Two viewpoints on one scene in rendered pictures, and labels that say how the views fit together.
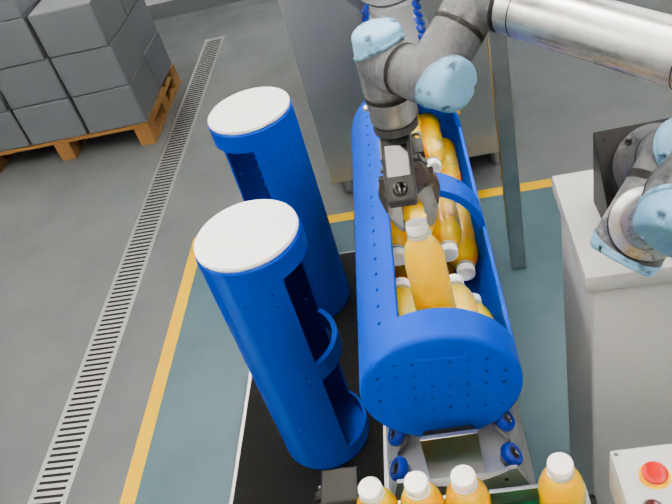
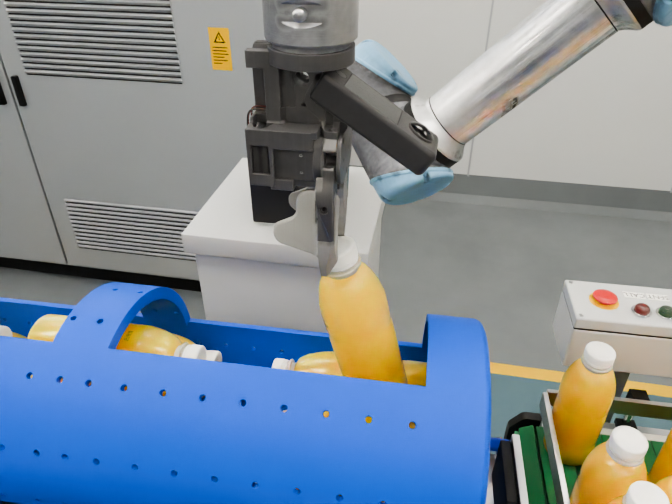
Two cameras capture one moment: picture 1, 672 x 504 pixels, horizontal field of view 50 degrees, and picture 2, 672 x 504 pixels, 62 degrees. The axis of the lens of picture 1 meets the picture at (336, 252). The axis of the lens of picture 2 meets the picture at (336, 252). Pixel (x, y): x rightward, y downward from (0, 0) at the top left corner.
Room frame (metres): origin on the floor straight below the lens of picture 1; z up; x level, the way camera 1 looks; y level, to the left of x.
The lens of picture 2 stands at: (0.96, 0.32, 1.65)
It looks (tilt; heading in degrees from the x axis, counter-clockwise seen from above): 34 degrees down; 268
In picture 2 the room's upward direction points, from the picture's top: straight up
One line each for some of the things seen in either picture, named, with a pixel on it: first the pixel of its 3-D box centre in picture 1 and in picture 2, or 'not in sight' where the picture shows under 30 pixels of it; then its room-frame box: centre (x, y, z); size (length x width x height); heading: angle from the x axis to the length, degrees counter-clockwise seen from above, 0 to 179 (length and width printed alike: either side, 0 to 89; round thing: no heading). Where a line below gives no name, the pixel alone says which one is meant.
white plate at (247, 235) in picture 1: (245, 234); not in sight; (1.49, 0.21, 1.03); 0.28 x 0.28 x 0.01
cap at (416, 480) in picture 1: (416, 485); (645, 503); (0.62, -0.01, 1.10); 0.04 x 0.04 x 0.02
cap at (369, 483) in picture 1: (370, 491); not in sight; (0.64, 0.06, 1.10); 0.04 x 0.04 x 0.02
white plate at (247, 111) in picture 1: (248, 110); not in sight; (2.14, 0.13, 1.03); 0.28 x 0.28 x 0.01
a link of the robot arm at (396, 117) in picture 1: (390, 108); (310, 17); (0.97, -0.14, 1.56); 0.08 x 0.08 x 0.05
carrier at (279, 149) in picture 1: (286, 215); not in sight; (2.14, 0.13, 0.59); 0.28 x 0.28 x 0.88
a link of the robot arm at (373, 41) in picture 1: (383, 62); not in sight; (0.96, -0.15, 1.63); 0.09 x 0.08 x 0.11; 28
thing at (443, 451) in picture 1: (452, 451); (505, 496); (0.73, -0.09, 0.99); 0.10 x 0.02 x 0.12; 79
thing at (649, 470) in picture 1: (654, 473); (604, 297); (0.52, -0.35, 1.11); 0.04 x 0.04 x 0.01
